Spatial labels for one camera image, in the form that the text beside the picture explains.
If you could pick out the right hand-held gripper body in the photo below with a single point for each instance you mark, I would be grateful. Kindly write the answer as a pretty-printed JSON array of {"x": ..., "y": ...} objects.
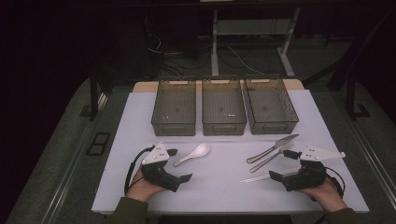
[{"x": 311, "y": 177}]

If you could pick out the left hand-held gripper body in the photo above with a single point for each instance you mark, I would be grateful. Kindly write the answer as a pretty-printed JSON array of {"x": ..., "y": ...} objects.
[{"x": 155, "y": 154}]

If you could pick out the metal fork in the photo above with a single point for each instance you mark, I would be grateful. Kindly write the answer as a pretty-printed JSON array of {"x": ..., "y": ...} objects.
[{"x": 267, "y": 159}]

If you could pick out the white plastic spoon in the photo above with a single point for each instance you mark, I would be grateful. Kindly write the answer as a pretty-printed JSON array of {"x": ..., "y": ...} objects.
[{"x": 199, "y": 151}]

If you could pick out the smoky clear plastic bin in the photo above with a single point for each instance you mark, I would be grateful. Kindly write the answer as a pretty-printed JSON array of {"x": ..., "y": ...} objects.
[
  {"x": 223, "y": 107},
  {"x": 174, "y": 107},
  {"x": 269, "y": 105}
]

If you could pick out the person's right hand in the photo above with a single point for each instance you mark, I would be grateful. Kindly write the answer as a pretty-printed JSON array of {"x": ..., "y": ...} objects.
[{"x": 328, "y": 196}]

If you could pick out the person's left hand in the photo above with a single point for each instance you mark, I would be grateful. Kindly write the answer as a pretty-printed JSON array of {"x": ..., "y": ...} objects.
[{"x": 141, "y": 189}]

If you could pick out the metal table knife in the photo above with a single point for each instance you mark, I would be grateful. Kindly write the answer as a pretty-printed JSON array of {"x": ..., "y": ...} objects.
[{"x": 281, "y": 142}]

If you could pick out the white table mat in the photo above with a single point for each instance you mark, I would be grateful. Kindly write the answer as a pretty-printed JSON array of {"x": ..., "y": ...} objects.
[{"x": 218, "y": 186}]

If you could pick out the black slanted metal stand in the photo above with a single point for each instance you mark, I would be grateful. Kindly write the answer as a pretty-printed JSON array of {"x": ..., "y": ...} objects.
[{"x": 351, "y": 56}]

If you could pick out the white metal table frame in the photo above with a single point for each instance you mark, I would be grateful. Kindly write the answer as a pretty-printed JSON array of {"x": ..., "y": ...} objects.
[{"x": 214, "y": 40}]

